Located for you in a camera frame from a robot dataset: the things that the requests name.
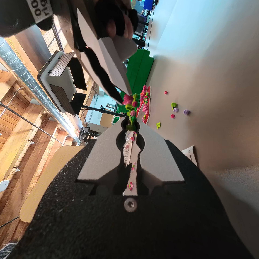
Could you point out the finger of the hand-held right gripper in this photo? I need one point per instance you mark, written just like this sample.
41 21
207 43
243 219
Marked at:
115 60
89 42

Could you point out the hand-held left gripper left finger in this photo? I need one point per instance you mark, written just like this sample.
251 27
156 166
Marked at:
99 159

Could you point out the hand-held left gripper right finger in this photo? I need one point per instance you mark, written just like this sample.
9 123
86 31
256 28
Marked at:
159 161

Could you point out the green stem brick flower cluster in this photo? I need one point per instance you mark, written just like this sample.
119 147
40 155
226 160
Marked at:
128 100

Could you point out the person's right hand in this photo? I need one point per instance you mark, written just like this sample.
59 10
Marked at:
127 22

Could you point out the green plastic storage bin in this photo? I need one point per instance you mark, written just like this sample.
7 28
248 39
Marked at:
139 70

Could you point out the laminated instruction sheet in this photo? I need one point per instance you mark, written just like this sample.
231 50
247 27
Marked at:
128 149

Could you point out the white instruction booklet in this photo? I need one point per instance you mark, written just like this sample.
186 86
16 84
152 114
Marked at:
190 153

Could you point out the lime leaf brick piece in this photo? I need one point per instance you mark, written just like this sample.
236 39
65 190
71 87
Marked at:
158 125
174 105

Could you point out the black computer monitor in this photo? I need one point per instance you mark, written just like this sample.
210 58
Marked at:
139 28

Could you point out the studio light panel with flaps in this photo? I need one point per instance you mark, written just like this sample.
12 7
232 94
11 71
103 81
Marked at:
60 81

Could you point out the black light stand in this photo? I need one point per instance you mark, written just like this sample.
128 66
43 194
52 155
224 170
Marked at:
97 108

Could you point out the purple round brick stud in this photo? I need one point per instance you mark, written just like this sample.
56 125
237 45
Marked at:
176 110
186 112

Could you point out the blue storage bin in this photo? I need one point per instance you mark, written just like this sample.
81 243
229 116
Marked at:
148 4

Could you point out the green tray with white frame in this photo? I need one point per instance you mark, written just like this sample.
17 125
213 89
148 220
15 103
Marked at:
116 119

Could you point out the red pink brick heart frame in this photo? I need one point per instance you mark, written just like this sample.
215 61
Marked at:
146 105

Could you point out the silver ventilation duct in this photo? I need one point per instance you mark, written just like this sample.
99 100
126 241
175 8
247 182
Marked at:
24 74

